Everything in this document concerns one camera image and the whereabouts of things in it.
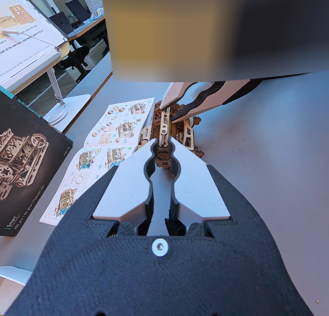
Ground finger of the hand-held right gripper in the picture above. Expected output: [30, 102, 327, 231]
[159, 82, 199, 111]
[170, 80, 251, 124]

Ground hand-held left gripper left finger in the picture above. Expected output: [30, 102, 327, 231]
[92, 138, 158, 235]

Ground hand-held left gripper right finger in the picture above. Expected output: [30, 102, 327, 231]
[168, 137, 231, 232]

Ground wooden submarine model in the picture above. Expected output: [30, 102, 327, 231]
[139, 100, 205, 179]

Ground perforated wooden strip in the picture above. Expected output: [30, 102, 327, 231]
[157, 106, 172, 148]

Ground black model kit box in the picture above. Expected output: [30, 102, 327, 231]
[0, 85, 74, 237]

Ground illustrated instruction booklet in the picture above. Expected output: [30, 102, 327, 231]
[39, 98, 155, 226]

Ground white document stand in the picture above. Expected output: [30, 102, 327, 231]
[44, 67, 92, 134]

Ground background wooden desk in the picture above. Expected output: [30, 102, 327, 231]
[65, 14, 108, 82]

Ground black laptop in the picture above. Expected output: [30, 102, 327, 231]
[49, 11, 75, 35]

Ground laminated instruction board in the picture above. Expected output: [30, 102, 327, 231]
[0, 0, 70, 93]

